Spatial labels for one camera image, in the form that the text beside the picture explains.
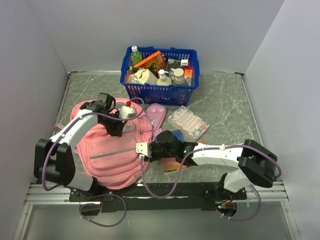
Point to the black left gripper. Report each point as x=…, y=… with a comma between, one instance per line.
x=118, y=130

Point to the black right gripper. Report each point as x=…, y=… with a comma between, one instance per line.
x=153, y=158

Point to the brown leather card wallet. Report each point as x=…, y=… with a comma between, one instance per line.
x=201, y=141

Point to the pink student backpack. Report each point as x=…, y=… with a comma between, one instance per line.
x=113, y=160

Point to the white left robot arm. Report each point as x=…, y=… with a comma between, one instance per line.
x=53, y=158

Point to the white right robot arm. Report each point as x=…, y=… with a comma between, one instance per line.
x=253, y=163

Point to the beige crumpled paper bag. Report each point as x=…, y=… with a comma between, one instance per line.
x=143, y=76

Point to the blue sunset cover book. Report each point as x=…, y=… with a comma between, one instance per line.
x=170, y=165

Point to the pink cat pencil case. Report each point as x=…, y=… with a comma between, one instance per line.
x=156, y=114

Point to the blue plastic shopping basket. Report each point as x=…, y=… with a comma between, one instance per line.
x=165, y=95

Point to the green drink bottle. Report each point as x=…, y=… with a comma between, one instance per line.
x=135, y=55

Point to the cream pump lotion bottle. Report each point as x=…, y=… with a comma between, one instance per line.
x=163, y=79

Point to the grey bottle beige cap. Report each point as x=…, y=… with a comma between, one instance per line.
x=179, y=79

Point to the orange cardboard box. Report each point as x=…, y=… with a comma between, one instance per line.
x=155, y=61

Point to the orange white small carton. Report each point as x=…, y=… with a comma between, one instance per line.
x=188, y=74

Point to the dark green packet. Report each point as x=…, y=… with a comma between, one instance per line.
x=173, y=64

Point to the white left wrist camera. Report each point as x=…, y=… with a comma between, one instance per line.
x=127, y=112

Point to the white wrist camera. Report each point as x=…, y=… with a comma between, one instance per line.
x=127, y=112
x=143, y=149

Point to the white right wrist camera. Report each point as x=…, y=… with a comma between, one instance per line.
x=143, y=149

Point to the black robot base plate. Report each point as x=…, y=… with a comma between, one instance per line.
x=162, y=196

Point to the aluminium frame rail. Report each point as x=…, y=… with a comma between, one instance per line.
x=60, y=195

